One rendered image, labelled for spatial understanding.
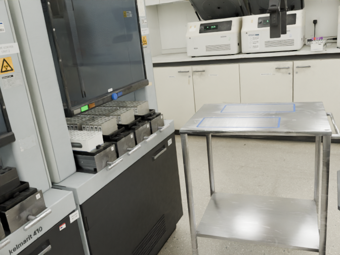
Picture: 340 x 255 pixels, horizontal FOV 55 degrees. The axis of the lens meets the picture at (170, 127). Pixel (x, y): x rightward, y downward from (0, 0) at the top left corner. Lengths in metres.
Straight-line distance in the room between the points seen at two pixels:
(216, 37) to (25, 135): 2.57
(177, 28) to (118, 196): 3.10
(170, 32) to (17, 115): 3.35
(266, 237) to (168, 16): 3.24
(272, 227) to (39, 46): 1.29
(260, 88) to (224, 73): 0.39
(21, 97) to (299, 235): 1.30
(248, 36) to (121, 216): 2.34
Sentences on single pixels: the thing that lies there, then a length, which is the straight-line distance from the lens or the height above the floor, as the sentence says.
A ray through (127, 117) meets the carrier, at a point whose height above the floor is 0.85.
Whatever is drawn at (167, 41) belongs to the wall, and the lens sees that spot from 4.34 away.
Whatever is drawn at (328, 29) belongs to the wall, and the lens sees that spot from 3.89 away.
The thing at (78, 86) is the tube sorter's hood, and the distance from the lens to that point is 1.33.
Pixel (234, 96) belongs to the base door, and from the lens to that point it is 3.47.
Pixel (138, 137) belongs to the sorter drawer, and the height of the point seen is 0.77.
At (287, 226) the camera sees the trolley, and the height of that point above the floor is 0.28.
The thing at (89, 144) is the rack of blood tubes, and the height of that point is 0.84.
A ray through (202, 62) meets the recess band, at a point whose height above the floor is 0.84.
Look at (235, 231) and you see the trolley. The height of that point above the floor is 0.28.
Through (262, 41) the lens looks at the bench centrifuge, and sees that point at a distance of 3.33.
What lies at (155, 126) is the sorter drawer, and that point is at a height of 0.76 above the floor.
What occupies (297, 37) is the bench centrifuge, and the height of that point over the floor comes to 1.03.
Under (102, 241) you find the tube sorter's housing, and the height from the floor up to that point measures 0.45.
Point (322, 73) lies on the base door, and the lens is 3.31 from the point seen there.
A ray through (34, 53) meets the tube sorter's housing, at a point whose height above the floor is 1.21.
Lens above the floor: 1.26
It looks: 17 degrees down
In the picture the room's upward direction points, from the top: 6 degrees counter-clockwise
